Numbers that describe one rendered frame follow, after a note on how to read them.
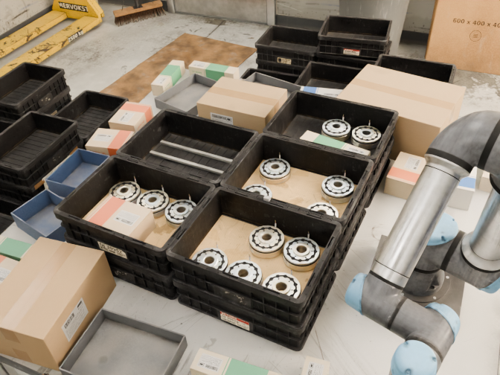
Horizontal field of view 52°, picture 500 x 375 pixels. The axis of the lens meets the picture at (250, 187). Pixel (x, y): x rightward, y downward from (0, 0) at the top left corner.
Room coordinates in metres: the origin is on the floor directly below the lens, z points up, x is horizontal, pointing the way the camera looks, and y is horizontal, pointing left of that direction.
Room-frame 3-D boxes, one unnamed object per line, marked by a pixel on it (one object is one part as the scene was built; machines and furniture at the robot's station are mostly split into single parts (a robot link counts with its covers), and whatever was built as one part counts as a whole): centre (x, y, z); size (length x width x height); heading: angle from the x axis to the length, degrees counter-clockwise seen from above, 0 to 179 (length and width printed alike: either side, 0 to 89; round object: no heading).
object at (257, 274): (0.89, 0.04, 0.86); 0.10 x 0.10 x 0.01
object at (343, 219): (1.21, -0.15, 0.92); 0.40 x 0.30 x 0.02; 61
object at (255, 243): (1.01, -0.04, 0.86); 0.10 x 0.10 x 0.01
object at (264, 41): (3.05, -0.33, 0.31); 0.40 x 0.30 x 0.34; 64
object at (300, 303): (0.95, 0.00, 0.92); 0.40 x 0.30 x 0.02; 61
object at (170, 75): (2.22, 0.35, 0.73); 0.24 x 0.06 x 0.06; 159
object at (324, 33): (2.88, -0.69, 0.37); 0.42 x 0.34 x 0.46; 64
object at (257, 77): (2.02, -0.11, 0.73); 0.27 x 0.20 x 0.05; 51
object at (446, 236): (0.92, -0.48, 0.91); 0.13 x 0.12 x 0.14; 50
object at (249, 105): (1.80, 0.01, 0.78); 0.30 x 0.22 x 0.16; 62
